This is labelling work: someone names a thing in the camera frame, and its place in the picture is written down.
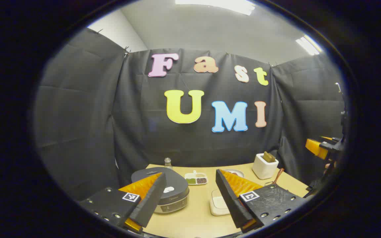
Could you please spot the brown toast slice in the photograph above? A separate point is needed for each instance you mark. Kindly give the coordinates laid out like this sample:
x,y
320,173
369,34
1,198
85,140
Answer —
x,y
269,157

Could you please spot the wooden spoon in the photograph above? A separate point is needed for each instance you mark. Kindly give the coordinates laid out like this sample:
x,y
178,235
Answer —
x,y
279,175

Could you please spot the black backdrop cloth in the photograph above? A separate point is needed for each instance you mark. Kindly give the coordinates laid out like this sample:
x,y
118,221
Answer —
x,y
144,132

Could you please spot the white toaster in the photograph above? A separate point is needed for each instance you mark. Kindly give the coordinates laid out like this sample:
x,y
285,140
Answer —
x,y
263,170

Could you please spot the white rice box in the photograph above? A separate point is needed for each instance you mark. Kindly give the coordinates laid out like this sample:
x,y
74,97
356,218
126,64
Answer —
x,y
218,203

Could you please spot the small glass bottle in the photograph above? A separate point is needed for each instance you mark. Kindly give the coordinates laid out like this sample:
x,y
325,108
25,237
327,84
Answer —
x,y
168,163

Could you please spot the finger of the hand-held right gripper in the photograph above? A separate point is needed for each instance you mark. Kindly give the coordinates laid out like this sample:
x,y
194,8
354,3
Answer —
x,y
316,148
329,138

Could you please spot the black table edge bracket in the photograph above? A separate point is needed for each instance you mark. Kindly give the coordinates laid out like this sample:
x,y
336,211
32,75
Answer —
x,y
309,189

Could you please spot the grey rice cooker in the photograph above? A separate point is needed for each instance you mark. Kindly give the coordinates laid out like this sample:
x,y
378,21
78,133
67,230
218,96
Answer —
x,y
175,181

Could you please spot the ceiling light panel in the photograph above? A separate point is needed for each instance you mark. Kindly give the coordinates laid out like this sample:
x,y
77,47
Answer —
x,y
308,44
217,5

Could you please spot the white round plate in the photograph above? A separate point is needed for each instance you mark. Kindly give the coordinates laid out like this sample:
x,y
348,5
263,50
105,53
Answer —
x,y
237,172

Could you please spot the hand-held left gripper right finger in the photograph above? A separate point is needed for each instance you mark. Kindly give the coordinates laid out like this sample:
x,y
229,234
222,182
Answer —
x,y
232,201

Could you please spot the white divided bean dish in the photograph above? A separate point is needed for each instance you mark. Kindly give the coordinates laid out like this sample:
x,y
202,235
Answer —
x,y
196,180

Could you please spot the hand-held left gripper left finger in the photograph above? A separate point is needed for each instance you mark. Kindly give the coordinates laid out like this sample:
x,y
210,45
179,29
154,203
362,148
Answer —
x,y
150,201

